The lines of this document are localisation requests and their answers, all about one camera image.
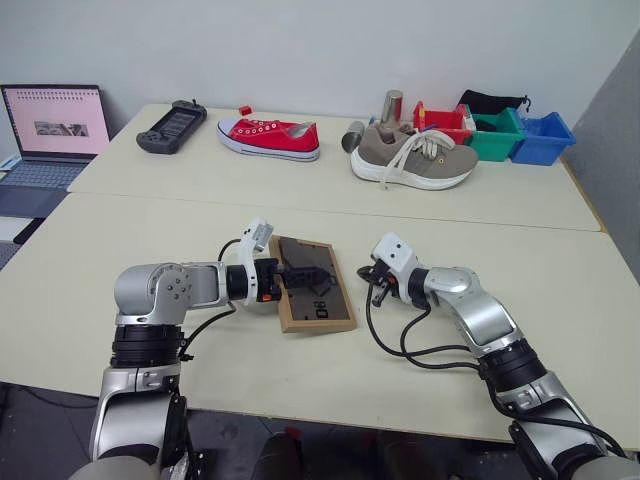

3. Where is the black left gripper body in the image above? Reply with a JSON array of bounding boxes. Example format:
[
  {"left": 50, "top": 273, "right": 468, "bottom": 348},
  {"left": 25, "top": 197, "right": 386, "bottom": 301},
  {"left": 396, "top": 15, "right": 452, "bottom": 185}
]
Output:
[{"left": 252, "top": 256, "right": 288, "bottom": 305}]

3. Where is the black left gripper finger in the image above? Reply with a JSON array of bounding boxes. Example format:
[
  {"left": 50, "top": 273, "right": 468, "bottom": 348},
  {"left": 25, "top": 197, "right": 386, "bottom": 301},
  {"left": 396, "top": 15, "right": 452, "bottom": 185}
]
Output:
[
  {"left": 283, "top": 280, "right": 327, "bottom": 297},
  {"left": 281, "top": 267, "right": 333, "bottom": 283}
]

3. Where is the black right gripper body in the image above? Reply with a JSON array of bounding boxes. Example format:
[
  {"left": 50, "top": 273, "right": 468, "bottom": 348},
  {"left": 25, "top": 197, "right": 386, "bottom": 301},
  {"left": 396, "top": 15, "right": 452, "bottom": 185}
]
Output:
[{"left": 368, "top": 258, "right": 400, "bottom": 301}]

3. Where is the wooden picture frame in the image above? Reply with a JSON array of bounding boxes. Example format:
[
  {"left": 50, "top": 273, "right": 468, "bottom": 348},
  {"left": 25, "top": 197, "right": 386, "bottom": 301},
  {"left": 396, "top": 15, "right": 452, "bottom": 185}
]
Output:
[{"left": 269, "top": 235, "right": 358, "bottom": 335}]

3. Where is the beige sneaker with white laces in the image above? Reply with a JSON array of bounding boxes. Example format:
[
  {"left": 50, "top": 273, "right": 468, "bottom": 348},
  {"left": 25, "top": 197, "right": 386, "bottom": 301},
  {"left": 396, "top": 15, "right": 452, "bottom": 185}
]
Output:
[{"left": 349, "top": 124, "right": 480, "bottom": 193}]

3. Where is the short silver metal cup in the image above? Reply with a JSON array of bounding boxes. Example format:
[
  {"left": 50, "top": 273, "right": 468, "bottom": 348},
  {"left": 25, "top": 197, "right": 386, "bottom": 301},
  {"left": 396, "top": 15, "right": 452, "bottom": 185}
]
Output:
[{"left": 340, "top": 119, "right": 370, "bottom": 153}]

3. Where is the red canvas sneaker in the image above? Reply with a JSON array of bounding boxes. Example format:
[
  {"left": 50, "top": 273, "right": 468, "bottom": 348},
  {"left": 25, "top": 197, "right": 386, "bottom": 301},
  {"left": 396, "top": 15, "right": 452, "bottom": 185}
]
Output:
[{"left": 215, "top": 117, "right": 322, "bottom": 163}]

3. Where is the red plastic bin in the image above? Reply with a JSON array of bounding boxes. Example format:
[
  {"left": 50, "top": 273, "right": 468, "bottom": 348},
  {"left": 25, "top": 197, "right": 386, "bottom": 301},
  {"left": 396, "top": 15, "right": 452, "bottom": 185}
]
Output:
[{"left": 411, "top": 100, "right": 474, "bottom": 147}]

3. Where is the tall silver metal cylinder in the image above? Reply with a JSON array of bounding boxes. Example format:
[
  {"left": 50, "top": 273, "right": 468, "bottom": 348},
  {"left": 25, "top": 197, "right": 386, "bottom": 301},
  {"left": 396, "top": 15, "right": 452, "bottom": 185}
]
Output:
[{"left": 381, "top": 89, "right": 406, "bottom": 133}]

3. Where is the dark rounded shape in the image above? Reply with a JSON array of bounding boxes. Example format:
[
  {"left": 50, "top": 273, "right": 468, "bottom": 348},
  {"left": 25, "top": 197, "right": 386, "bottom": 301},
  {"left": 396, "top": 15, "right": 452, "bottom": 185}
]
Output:
[{"left": 248, "top": 431, "right": 304, "bottom": 480}]

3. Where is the green plastic bin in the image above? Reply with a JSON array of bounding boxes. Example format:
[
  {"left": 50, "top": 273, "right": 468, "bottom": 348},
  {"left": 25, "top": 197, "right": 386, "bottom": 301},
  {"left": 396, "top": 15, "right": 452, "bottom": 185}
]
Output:
[{"left": 466, "top": 106, "right": 526, "bottom": 163}]

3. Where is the black handheld game console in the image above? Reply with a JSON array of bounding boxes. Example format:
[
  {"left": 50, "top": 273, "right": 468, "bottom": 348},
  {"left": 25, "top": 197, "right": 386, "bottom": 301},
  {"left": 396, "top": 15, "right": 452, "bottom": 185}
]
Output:
[{"left": 135, "top": 98, "right": 209, "bottom": 156}]

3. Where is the blue plastic bin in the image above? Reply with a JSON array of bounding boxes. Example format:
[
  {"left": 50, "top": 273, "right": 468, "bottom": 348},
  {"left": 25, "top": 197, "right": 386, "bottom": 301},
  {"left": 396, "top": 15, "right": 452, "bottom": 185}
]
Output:
[{"left": 509, "top": 111, "right": 578, "bottom": 167}]

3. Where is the open grey laptop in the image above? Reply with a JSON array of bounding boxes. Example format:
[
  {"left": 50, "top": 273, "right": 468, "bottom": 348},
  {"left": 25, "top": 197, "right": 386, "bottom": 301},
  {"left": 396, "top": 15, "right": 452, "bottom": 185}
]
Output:
[{"left": 0, "top": 83, "right": 113, "bottom": 221}]

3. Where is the grey partition panel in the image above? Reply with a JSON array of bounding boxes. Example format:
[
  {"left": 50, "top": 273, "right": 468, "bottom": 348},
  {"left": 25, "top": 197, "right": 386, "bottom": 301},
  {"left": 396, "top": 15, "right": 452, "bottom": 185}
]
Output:
[{"left": 558, "top": 33, "right": 640, "bottom": 237}]

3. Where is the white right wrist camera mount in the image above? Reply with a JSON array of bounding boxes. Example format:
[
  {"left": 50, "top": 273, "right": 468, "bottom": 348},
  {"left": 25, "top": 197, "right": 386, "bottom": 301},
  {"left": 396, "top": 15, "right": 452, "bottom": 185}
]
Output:
[{"left": 372, "top": 232, "right": 420, "bottom": 301}]

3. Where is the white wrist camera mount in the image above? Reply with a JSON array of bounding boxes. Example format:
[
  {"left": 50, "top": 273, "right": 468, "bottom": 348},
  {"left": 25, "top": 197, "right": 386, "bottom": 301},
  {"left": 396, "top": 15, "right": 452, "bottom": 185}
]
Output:
[
  {"left": 236, "top": 216, "right": 282, "bottom": 317},
  {"left": 372, "top": 232, "right": 420, "bottom": 301}
]

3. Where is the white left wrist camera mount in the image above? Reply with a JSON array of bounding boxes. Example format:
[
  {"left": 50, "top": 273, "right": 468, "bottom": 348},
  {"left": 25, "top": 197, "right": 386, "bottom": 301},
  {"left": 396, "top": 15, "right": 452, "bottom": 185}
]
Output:
[{"left": 236, "top": 216, "right": 282, "bottom": 317}]

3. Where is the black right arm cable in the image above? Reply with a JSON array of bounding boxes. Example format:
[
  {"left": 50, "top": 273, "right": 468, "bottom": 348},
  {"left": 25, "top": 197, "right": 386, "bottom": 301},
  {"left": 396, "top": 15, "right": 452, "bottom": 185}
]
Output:
[{"left": 366, "top": 283, "right": 485, "bottom": 372}]

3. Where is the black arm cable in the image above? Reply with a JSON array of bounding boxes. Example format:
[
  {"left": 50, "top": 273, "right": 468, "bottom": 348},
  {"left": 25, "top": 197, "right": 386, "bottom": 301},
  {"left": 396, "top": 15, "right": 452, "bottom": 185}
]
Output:
[
  {"left": 176, "top": 238, "right": 242, "bottom": 362},
  {"left": 366, "top": 283, "right": 485, "bottom": 372}
]

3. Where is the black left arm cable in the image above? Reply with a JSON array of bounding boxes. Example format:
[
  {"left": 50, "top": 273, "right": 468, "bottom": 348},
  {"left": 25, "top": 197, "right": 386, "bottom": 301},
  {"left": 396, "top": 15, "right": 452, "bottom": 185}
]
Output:
[{"left": 176, "top": 238, "right": 242, "bottom": 362}]

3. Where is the black drawstring pouch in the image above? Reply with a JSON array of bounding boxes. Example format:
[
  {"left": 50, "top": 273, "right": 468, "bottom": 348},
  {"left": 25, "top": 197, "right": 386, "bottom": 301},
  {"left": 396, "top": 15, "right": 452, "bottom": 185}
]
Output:
[{"left": 456, "top": 89, "right": 531, "bottom": 117}]

